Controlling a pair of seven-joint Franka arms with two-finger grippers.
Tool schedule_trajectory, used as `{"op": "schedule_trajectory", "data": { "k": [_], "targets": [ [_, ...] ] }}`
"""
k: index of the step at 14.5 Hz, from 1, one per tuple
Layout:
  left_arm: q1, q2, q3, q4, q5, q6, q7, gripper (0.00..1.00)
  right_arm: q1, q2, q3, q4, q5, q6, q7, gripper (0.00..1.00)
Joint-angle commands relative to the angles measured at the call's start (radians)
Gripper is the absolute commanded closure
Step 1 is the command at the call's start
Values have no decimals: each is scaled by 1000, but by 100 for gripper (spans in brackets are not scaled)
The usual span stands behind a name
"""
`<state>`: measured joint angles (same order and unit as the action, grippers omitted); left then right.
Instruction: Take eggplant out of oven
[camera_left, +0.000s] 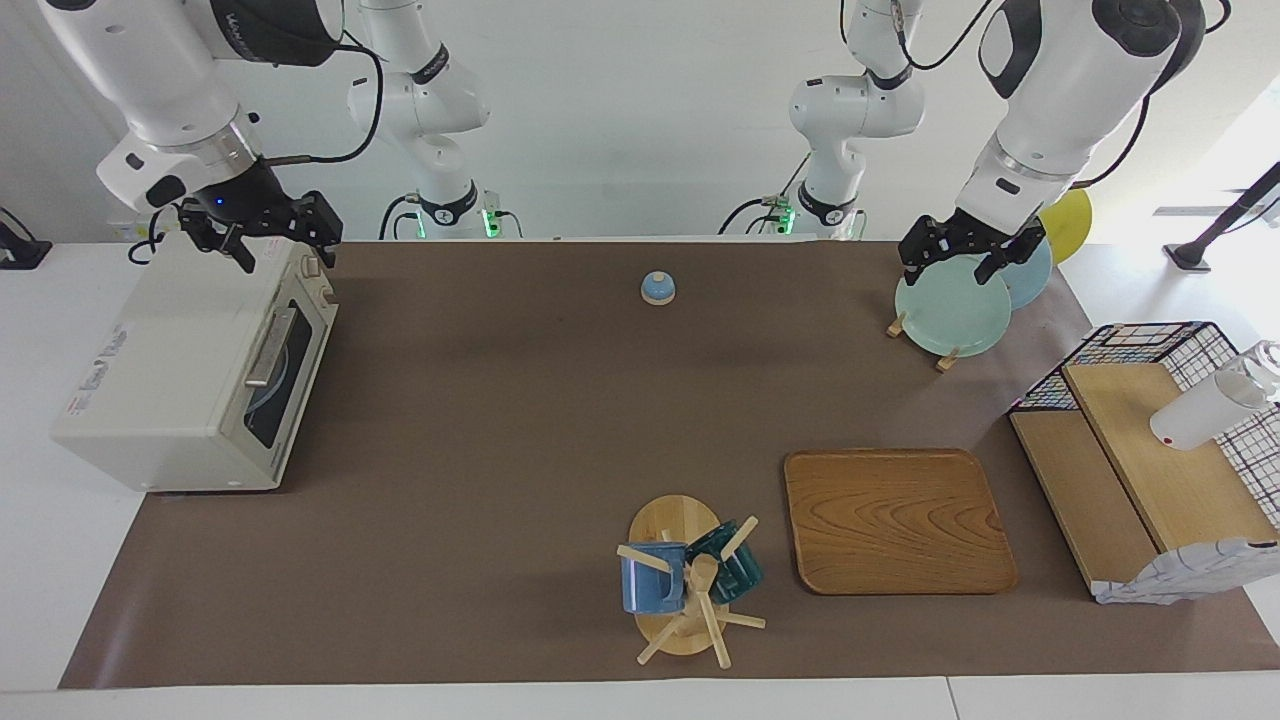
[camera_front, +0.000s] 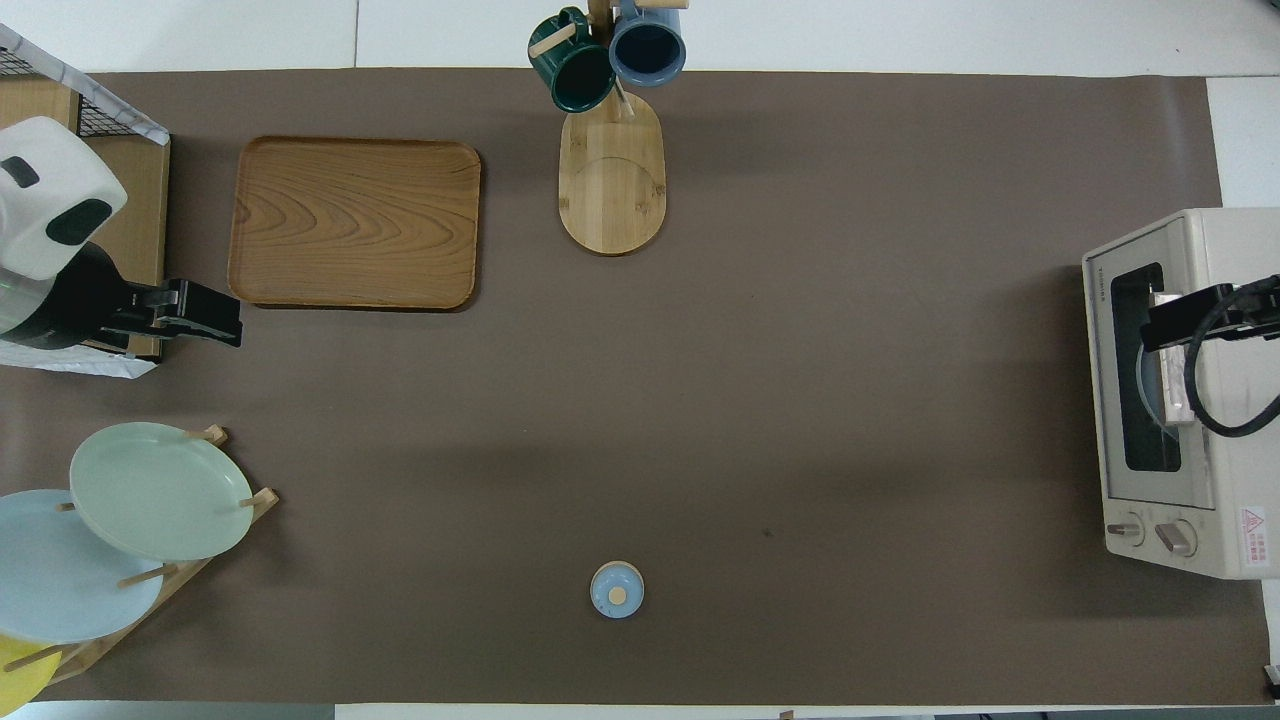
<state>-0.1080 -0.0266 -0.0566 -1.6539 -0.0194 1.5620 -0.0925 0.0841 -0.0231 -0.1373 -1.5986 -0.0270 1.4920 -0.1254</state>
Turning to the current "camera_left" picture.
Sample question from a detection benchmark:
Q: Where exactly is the glass oven door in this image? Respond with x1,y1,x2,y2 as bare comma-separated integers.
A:
240,270,339,451

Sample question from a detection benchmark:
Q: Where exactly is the beige toaster oven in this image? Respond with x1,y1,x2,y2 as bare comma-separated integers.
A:
50,232,339,493

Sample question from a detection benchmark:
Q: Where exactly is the light blue racked plate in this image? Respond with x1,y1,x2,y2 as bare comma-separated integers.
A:
990,235,1054,311

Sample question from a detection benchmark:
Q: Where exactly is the mint green plate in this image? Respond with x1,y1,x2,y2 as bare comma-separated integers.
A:
895,255,1013,358

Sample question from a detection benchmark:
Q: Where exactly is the yellow plate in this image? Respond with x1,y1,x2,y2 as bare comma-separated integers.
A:
1038,188,1094,266

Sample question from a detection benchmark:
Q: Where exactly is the wooden plate rack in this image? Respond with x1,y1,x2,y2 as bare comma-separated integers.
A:
887,310,961,373

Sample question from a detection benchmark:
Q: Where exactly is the brown table mat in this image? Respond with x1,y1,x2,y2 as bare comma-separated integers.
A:
58,240,1280,691

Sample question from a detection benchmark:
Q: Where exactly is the black stand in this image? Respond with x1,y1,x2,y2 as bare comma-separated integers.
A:
1165,160,1280,273

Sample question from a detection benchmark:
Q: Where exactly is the wooden serving tray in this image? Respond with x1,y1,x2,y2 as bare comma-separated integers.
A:
783,449,1019,597

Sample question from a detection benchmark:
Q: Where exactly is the white cylindrical device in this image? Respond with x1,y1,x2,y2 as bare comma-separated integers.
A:
1150,340,1280,453

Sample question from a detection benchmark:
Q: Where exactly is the dark green mug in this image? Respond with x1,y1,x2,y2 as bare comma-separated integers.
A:
685,520,766,604

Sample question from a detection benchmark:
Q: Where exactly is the wooden mug tree stand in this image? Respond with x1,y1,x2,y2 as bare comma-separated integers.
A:
617,495,768,669

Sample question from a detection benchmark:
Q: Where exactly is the blue mug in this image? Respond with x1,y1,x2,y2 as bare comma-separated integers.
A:
620,542,691,615

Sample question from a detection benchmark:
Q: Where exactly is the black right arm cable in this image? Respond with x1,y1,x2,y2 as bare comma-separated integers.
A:
258,28,386,166

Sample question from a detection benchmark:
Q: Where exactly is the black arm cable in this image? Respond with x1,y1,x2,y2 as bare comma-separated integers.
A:
1070,0,1206,191
258,28,386,166

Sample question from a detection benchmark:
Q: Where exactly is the black wire basket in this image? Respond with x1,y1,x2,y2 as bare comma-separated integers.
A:
1008,322,1280,531

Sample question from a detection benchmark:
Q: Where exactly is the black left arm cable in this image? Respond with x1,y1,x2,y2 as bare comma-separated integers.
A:
1070,0,1206,191

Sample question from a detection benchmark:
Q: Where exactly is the black bracket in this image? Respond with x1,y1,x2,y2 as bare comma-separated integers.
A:
0,208,53,271

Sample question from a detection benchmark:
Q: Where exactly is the wooden wire-sided shelf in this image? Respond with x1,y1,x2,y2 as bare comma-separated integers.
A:
1093,538,1280,606

